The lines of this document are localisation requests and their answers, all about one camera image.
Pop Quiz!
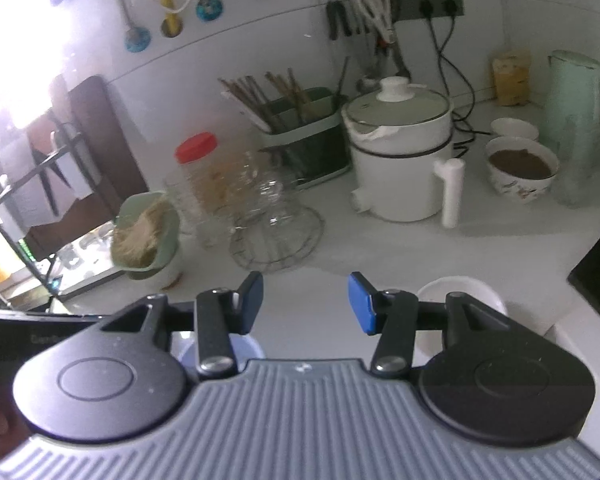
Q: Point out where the beige loofah scrubber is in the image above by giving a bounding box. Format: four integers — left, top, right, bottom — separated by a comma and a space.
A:
112, 199, 169, 268

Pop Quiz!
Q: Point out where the black handled kitchen tool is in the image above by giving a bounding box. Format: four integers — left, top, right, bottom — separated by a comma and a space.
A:
327, 1, 342, 41
341, 0, 367, 37

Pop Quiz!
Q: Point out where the mint green electric kettle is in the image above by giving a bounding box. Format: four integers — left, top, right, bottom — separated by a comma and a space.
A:
540, 49, 600, 208

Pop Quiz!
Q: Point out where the bundle of wooden chopsticks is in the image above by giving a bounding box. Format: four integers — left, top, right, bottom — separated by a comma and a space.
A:
218, 67, 326, 133

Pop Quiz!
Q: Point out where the printed bowl with brown powder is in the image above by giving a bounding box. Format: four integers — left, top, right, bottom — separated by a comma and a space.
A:
484, 136, 562, 204

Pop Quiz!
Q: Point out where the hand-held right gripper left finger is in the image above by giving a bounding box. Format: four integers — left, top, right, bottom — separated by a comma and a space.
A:
99, 271, 264, 379

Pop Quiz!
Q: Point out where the dark wooden cutting board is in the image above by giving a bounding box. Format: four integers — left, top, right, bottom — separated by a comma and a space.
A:
27, 75, 150, 261

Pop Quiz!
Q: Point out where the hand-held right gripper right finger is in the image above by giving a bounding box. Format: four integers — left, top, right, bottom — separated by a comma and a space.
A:
348, 272, 518, 379

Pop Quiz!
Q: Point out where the teal suction hook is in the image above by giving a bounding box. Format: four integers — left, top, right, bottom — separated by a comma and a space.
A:
124, 26, 152, 54
196, 0, 225, 22

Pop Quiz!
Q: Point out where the clear jar with red lid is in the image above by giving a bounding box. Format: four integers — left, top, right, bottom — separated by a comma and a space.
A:
164, 131, 231, 249

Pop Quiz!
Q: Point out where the white pot lid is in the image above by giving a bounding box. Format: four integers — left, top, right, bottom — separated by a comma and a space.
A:
344, 76, 454, 129

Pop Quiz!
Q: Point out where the white plastic bowl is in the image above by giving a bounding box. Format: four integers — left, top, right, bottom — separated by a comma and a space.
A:
416, 276, 510, 367

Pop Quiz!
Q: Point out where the wire glass rack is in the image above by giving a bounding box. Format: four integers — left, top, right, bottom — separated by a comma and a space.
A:
229, 200, 327, 275

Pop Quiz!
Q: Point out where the row of small glass cups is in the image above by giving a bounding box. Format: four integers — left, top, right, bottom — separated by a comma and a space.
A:
55, 222, 126, 291

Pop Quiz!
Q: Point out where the small white bowl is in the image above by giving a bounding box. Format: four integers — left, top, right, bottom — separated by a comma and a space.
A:
490, 117, 540, 144

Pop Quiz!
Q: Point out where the group of clear glasses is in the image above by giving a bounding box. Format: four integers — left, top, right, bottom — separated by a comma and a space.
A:
215, 152, 306, 261

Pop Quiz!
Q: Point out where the grey wall power strip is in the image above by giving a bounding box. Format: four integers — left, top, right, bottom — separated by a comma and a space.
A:
387, 0, 466, 19

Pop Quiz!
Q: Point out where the black power cable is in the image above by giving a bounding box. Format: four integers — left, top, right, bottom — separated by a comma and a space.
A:
436, 0, 492, 161
419, 0, 481, 133

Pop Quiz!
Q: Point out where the green and white utensil holder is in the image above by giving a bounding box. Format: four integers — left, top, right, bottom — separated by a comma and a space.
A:
259, 87, 353, 190

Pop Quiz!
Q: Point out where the black metal shelf rack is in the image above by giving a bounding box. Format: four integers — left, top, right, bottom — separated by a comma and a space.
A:
0, 107, 93, 308

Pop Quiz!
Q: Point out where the yellow sponge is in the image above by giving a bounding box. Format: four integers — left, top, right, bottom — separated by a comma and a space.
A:
491, 50, 532, 107

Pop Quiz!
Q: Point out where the green and white drain bowl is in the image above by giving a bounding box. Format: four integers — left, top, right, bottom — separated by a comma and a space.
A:
111, 190, 185, 289

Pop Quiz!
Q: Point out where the white electric cooking pot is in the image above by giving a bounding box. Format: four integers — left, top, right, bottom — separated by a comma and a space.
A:
341, 105, 467, 229

